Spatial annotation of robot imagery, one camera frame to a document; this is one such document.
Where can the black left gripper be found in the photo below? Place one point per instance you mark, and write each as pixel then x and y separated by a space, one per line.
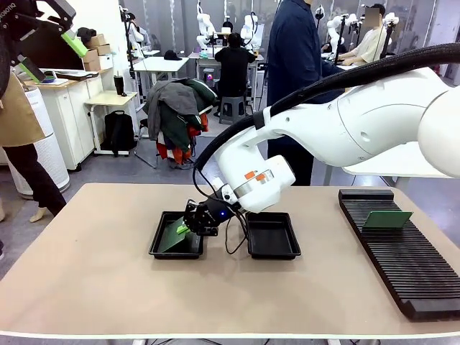
pixel 9 16

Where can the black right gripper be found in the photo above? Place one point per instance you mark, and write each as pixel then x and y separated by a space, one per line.
pixel 215 215

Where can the green perforated circuit board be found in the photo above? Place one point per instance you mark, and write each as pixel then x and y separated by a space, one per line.
pixel 386 220
pixel 172 240

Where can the black ESD tray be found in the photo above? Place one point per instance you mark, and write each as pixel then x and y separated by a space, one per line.
pixel 160 251
pixel 273 237

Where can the navy person right forearm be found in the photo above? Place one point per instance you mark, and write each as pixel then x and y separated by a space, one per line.
pixel 330 68

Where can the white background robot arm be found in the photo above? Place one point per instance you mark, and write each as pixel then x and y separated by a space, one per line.
pixel 249 28
pixel 134 34
pixel 334 27
pixel 205 25

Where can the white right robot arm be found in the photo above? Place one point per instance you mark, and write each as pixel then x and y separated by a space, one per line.
pixel 341 125

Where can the black computer monitor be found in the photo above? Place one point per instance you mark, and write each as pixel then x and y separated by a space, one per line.
pixel 50 50

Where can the black laptop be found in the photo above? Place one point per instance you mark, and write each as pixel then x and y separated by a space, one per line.
pixel 75 75

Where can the brown cardboard box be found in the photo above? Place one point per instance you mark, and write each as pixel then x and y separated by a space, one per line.
pixel 90 55
pixel 103 49
pixel 97 40
pixel 92 65

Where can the small white box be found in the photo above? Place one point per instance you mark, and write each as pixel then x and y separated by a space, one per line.
pixel 106 62

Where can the white storage cabinet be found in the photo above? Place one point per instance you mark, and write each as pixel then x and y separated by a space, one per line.
pixel 75 108

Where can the person in brown apron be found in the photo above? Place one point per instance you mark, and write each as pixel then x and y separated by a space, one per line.
pixel 18 115

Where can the wood top rolling table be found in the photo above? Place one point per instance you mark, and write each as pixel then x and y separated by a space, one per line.
pixel 109 98

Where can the black tumbler cup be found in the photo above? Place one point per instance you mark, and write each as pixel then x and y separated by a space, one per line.
pixel 119 85

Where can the black backpack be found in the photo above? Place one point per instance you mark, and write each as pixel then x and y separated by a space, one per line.
pixel 118 133

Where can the white air purifier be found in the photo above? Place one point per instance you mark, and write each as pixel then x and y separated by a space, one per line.
pixel 54 158

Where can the white background desk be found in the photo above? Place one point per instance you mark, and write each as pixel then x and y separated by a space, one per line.
pixel 161 64

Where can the pile of jackets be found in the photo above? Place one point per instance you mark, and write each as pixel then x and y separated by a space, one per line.
pixel 176 111

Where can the grey plastic stool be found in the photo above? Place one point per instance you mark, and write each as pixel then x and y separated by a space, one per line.
pixel 233 109

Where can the black cap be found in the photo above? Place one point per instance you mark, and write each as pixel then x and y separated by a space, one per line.
pixel 173 55

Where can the seated person in black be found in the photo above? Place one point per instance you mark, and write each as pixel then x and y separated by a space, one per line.
pixel 233 68

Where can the white side table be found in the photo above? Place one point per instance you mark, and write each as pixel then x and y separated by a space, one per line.
pixel 377 171

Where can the person in navy jacket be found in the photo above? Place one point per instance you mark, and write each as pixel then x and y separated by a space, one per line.
pixel 294 54

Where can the black slotted PCB rack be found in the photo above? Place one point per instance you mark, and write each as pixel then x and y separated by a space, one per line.
pixel 402 258

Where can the person in white shirt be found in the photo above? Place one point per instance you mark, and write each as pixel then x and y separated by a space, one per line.
pixel 370 46

